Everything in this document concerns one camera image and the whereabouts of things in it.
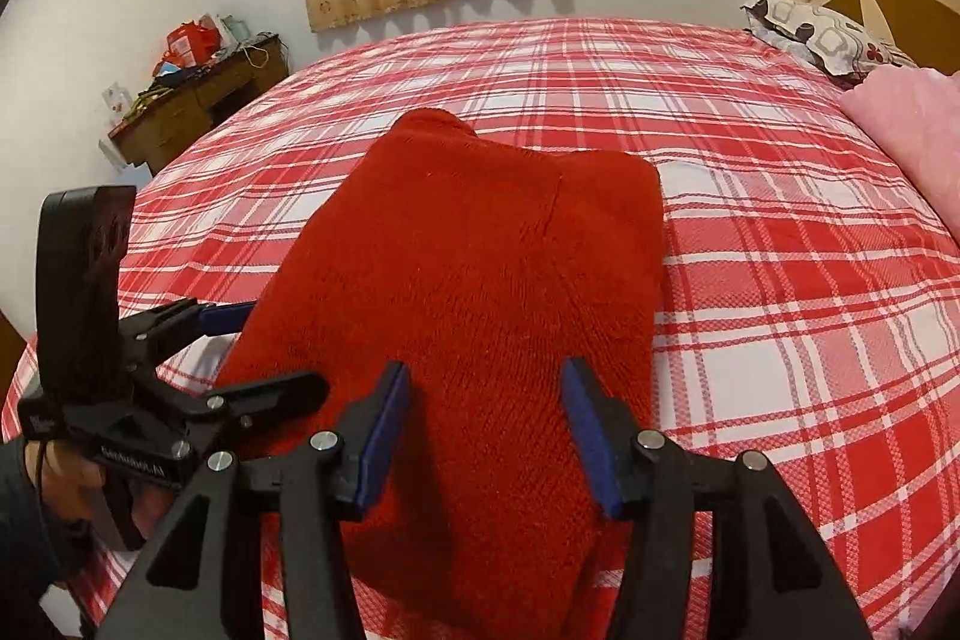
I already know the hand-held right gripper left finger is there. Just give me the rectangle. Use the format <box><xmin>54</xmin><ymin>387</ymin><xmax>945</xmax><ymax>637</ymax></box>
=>
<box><xmin>94</xmin><ymin>361</ymin><xmax>412</xmax><ymax>640</ymax></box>

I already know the red gift bag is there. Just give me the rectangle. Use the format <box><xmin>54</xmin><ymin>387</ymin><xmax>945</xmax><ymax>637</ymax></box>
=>
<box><xmin>154</xmin><ymin>16</ymin><xmax>223</xmax><ymax>76</ymax></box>

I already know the pink floral blanket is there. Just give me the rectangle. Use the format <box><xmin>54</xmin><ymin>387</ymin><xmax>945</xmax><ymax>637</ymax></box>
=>
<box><xmin>838</xmin><ymin>64</ymin><xmax>960</xmax><ymax>215</ymax></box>

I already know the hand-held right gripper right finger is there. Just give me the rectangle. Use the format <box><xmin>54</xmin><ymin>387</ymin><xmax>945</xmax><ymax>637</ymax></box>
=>
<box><xmin>561</xmin><ymin>356</ymin><xmax>875</xmax><ymax>640</ymax></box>

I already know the brown white patterned pillow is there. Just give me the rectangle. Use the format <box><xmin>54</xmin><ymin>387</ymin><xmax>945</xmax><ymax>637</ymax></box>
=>
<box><xmin>741</xmin><ymin>0</ymin><xmax>920</xmax><ymax>88</ymax></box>

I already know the white greeting card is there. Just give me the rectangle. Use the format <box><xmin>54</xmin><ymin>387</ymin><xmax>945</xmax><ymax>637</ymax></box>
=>
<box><xmin>101</xmin><ymin>83</ymin><xmax>133</xmax><ymax>128</ymax></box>

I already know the red plaid bed sheet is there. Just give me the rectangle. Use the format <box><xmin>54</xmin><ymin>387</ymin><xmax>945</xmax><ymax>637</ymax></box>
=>
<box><xmin>0</xmin><ymin>16</ymin><xmax>960</xmax><ymax>640</ymax></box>

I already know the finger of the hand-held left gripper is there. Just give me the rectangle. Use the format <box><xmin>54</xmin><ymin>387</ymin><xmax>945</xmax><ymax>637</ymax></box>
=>
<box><xmin>180</xmin><ymin>372</ymin><xmax>331</xmax><ymax>440</ymax></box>
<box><xmin>124</xmin><ymin>301</ymin><xmax>260</xmax><ymax>378</ymax></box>

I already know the person's left hand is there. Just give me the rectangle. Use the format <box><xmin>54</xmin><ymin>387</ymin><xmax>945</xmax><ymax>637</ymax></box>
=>
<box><xmin>25</xmin><ymin>439</ymin><xmax>107</xmax><ymax>522</ymax></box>

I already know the red knit sweater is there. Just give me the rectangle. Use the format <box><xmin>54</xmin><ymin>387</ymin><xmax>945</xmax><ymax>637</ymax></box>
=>
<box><xmin>214</xmin><ymin>107</ymin><xmax>668</xmax><ymax>635</ymax></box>

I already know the pile of clothes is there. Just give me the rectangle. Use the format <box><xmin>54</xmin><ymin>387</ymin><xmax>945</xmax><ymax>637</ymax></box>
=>
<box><xmin>124</xmin><ymin>74</ymin><xmax>185</xmax><ymax>121</ymax></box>

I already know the brown wooden desk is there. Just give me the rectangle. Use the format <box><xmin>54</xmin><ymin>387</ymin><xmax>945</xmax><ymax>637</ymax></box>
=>
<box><xmin>107</xmin><ymin>34</ymin><xmax>290</xmax><ymax>178</ymax></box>

